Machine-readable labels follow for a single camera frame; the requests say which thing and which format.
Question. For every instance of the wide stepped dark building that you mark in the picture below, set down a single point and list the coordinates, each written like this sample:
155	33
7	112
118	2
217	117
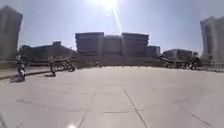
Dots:
111	45

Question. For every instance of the grey paved plaza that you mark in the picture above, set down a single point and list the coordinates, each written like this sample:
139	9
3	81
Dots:
113	96

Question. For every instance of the parked bicycles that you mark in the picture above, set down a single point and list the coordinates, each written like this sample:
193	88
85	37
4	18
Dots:
65	65

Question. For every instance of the person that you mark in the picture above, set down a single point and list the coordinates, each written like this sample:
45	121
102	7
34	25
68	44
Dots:
21	69
52	66

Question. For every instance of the low grey building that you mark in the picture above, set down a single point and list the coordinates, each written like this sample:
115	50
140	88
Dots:
177	54

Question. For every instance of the low dark building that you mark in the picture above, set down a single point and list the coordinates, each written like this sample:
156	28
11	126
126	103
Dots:
46	51

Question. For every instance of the group of people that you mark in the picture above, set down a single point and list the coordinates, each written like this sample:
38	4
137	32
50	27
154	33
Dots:
180	64

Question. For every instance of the tall pale building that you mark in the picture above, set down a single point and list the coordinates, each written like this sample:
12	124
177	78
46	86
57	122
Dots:
213	40

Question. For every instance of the tall grey building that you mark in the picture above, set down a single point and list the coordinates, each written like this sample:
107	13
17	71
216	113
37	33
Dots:
9	33

